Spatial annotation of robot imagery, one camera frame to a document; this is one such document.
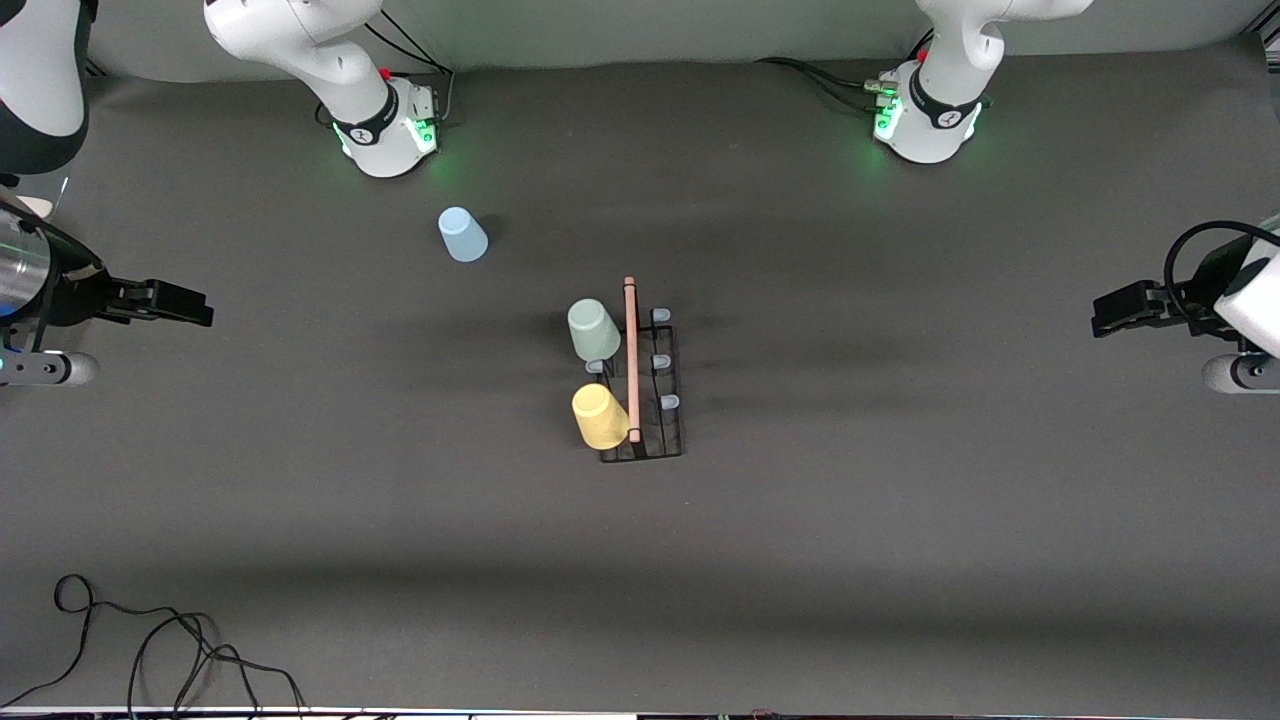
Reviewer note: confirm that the dark grey table mat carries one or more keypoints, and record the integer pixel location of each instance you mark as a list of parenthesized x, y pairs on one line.
[(800, 550)]

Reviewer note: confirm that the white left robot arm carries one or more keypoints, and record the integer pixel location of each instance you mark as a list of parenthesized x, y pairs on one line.
[(950, 60)]

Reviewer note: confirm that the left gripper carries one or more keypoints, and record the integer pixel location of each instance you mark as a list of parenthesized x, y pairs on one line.
[(1196, 298)]

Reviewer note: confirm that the light blue plastic cup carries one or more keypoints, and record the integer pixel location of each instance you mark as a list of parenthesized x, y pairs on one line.
[(463, 238)]

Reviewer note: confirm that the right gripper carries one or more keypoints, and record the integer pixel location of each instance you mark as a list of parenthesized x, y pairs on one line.
[(78, 297)]

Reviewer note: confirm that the dark metal frame rail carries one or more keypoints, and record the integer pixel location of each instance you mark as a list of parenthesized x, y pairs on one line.
[(1270, 38), (96, 68)]

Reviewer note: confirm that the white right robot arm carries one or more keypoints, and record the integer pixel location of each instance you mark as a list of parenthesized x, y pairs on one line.
[(330, 60)]

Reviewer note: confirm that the yellow plastic cup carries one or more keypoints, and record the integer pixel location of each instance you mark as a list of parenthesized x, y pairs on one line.
[(600, 418)]

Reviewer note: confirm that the pale green plastic cup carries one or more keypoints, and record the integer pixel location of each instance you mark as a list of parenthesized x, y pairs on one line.
[(594, 330)]

